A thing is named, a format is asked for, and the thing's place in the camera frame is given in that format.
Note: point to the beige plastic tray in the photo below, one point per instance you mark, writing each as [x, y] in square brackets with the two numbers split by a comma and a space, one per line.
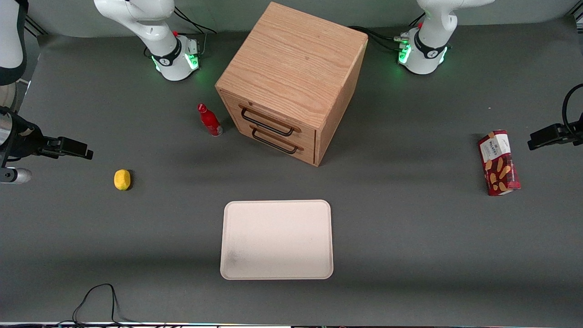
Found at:
[277, 239]

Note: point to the red shortbread cookie box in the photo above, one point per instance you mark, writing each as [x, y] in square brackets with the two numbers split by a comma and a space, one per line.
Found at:
[498, 164]

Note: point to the black metal frame rail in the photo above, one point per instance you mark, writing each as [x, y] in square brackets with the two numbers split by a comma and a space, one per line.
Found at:
[576, 16]
[35, 25]

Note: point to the yellow lemon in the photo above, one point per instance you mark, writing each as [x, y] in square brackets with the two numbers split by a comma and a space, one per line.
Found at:
[122, 180]

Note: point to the dark grey table mat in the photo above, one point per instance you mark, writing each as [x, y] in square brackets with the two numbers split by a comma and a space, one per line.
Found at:
[410, 255]

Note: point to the red coke bottle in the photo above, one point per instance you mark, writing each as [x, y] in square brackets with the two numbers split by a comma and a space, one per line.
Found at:
[210, 121]

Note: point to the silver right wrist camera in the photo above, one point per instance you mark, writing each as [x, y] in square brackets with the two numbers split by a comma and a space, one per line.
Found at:
[16, 176]

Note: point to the pale rounded background object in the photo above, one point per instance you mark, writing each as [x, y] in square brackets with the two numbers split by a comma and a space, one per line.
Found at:
[7, 98]

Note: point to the wooden two-drawer cabinet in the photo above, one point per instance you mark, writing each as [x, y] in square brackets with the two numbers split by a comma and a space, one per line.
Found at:
[291, 64]

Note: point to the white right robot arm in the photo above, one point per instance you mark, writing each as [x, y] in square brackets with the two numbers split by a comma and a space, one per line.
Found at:
[168, 54]

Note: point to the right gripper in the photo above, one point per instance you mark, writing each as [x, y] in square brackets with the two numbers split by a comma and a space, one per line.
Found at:
[22, 139]

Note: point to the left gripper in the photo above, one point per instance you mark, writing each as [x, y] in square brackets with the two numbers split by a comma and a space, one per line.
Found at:
[554, 135]

